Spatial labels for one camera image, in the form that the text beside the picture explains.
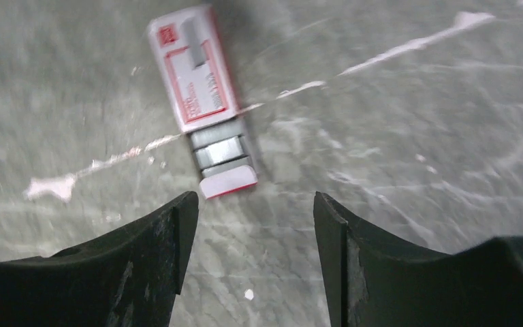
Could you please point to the white red staple box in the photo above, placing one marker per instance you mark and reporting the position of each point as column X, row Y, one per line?
column 190, row 58

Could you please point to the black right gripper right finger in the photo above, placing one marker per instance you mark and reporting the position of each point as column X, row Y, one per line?
column 375, row 278

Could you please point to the grey staple strips tray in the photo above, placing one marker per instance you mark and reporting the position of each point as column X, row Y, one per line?
column 223, row 155

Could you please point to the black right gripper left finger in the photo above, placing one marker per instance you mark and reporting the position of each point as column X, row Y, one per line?
column 130, row 276

